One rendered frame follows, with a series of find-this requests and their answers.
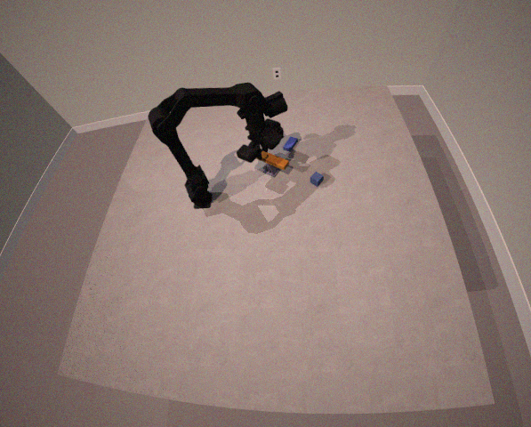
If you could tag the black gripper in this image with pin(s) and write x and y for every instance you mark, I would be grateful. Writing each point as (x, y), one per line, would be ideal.
(252, 151)

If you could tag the orange bar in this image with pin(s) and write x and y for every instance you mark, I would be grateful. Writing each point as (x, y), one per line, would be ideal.
(274, 160)

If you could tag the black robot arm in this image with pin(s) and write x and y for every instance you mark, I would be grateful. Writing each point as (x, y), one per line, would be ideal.
(168, 115)

